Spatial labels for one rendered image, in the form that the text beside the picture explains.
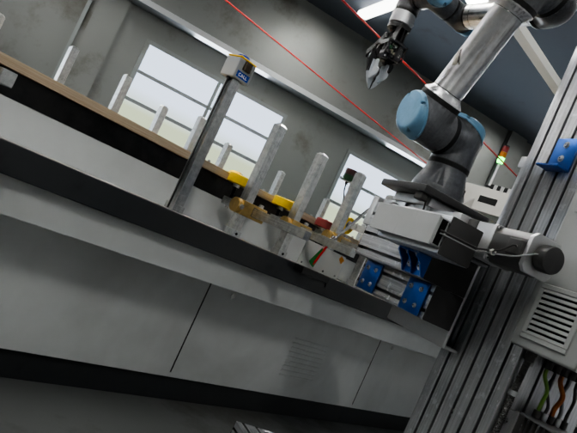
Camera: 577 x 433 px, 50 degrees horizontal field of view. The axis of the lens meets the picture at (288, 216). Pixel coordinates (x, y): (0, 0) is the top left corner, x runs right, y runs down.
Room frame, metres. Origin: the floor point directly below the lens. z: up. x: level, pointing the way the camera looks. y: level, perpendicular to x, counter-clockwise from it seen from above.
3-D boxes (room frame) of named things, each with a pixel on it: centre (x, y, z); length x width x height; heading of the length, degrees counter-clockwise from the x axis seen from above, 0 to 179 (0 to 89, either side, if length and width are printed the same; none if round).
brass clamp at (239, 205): (2.12, 0.14, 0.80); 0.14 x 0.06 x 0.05; 136
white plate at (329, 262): (2.43, -0.19, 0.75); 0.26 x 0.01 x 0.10; 136
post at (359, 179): (2.46, -0.20, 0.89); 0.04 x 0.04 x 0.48; 46
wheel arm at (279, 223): (2.09, 0.08, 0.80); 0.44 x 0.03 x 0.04; 46
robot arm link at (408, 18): (1.91, -0.07, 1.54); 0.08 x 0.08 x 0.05
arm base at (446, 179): (1.69, -0.34, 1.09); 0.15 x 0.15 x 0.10
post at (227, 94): (1.92, 0.34, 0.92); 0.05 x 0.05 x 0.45; 46
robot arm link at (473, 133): (1.68, -0.34, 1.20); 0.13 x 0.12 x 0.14; 119
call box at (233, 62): (1.92, 0.33, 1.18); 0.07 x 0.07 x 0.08; 46
